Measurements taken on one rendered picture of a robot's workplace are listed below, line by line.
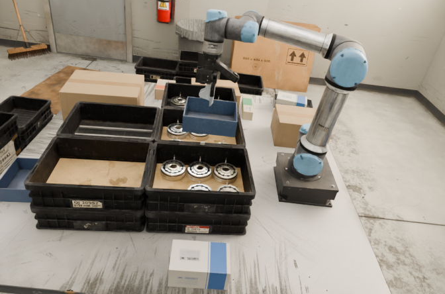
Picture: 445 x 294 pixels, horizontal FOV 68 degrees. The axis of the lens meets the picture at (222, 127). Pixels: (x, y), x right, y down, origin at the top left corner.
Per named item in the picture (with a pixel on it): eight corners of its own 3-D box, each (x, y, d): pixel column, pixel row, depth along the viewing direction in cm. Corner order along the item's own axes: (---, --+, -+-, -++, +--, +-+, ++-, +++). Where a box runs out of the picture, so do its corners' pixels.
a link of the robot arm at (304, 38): (369, 37, 125) (246, 2, 132) (371, 46, 116) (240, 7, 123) (355, 65, 132) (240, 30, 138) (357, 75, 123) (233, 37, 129)
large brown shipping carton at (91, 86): (144, 103, 213) (144, 75, 203) (138, 128, 188) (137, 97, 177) (79, 98, 208) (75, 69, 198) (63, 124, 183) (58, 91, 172)
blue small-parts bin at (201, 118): (234, 116, 137) (236, 102, 133) (234, 137, 125) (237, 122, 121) (186, 111, 136) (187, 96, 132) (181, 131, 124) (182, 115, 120)
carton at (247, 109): (241, 102, 231) (242, 94, 228) (249, 102, 231) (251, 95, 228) (242, 119, 211) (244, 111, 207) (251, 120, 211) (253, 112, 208)
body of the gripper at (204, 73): (197, 79, 134) (200, 49, 129) (218, 81, 134) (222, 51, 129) (195, 84, 127) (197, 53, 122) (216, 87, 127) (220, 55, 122)
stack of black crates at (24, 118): (20, 133, 262) (10, 95, 244) (58, 138, 263) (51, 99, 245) (-12, 164, 228) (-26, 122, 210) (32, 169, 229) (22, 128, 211)
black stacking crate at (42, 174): (153, 163, 146) (153, 142, 140) (143, 214, 121) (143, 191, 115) (59, 158, 142) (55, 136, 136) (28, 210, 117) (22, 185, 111)
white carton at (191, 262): (226, 259, 122) (229, 243, 117) (227, 290, 112) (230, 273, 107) (171, 255, 121) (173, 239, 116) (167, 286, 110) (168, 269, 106)
